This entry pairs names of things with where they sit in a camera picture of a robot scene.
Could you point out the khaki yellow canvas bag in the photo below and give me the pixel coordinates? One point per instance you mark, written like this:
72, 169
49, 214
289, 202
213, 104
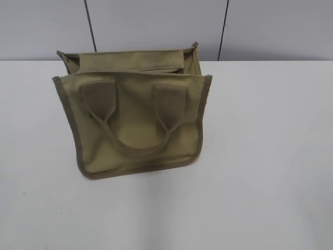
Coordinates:
135, 111

